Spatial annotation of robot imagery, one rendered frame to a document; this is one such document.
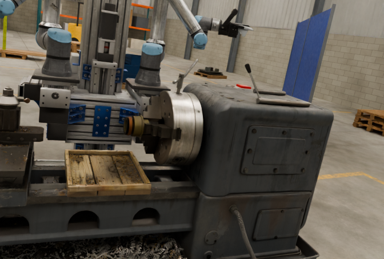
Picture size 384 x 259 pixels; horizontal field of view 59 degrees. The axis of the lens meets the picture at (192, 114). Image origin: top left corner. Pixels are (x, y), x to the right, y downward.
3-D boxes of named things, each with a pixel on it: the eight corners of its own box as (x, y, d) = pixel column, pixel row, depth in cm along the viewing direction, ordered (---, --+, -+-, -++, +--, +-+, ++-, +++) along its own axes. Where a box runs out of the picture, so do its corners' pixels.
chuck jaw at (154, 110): (165, 123, 147) (163, 98, 151) (168, 119, 143) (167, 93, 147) (140, 122, 142) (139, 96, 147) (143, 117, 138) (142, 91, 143)
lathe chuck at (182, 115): (164, 144, 165) (176, 83, 154) (185, 179, 138) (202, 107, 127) (146, 143, 161) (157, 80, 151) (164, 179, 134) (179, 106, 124)
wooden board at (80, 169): (131, 158, 161) (132, 150, 160) (150, 194, 129) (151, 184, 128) (64, 157, 149) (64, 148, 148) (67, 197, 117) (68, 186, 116)
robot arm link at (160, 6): (141, 63, 201) (154, -33, 189) (144, 62, 216) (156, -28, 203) (161, 67, 201) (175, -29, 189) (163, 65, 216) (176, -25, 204)
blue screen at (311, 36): (266, 100, 1001) (284, 19, 948) (293, 105, 991) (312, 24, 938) (278, 136, 603) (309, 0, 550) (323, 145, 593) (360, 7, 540)
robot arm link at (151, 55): (138, 66, 189) (140, 42, 186) (141, 64, 202) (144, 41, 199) (159, 69, 190) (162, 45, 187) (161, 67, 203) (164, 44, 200)
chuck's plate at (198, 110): (171, 144, 166) (183, 83, 156) (192, 179, 139) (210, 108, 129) (164, 144, 165) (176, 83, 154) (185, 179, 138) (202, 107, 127)
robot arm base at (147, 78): (132, 80, 201) (134, 63, 199) (156, 82, 207) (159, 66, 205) (137, 84, 188) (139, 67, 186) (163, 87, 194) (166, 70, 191)
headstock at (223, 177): (263, 155, 200) (278, 90, 191) (320, 193, 157) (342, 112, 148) (169, 153, 176) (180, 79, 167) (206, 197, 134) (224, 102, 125)
